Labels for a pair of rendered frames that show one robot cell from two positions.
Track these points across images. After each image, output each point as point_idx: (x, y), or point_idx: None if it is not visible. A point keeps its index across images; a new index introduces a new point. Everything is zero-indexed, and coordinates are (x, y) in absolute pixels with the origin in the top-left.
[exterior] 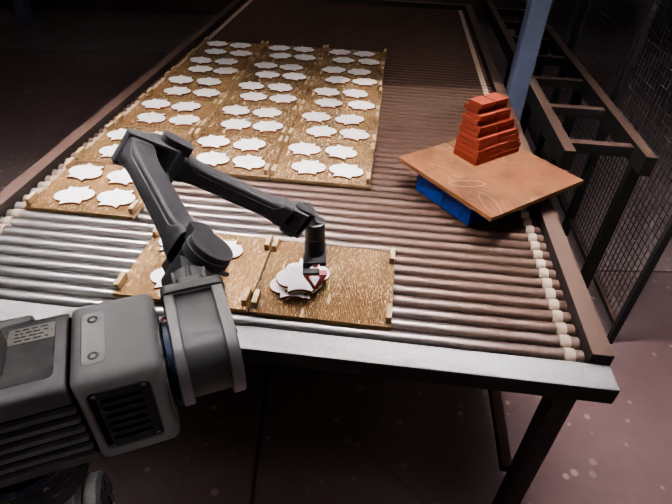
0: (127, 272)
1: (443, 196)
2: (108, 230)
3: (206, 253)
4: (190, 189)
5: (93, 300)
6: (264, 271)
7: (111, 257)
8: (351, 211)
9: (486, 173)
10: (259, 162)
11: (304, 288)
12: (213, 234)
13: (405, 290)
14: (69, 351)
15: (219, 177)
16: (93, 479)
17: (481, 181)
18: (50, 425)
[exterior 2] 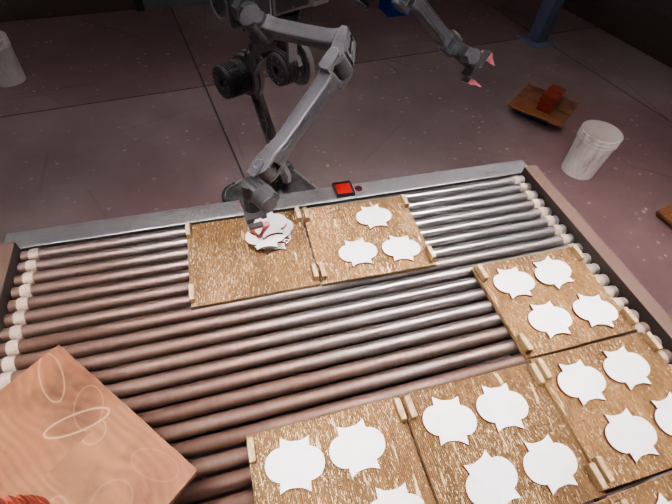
0: (410, 212)
1: None
2: (476, 252)
3: (246, 7)
4: (470, 337)
5: (411, 193)
6: (308, 244)
7: (440, 226)
8: (259, 370)
9: (29, 475)
10: (433, 424)
11: None
12: (253, 20)
13: (177, 271)
14: None
15: (305, 94)
16: (280, 58)
17: (47, 440)
18: None
